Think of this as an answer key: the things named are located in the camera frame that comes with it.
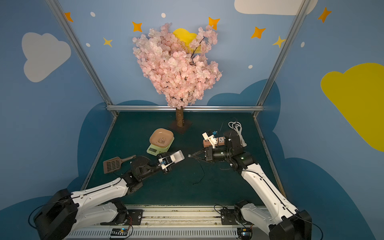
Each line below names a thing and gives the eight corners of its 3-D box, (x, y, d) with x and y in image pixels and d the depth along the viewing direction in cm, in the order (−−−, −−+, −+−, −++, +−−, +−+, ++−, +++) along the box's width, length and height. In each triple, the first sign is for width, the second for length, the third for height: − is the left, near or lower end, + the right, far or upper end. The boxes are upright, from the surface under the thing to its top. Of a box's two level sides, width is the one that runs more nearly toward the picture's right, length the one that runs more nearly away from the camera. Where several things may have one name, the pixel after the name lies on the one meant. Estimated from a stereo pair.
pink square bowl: (148, 144, 103) (146, 139, 99) (157, 131, 111) (155, 126, 106) (166, 150, 100) (165, 146, 96) (174, 136, 108) (173, 132, 103)
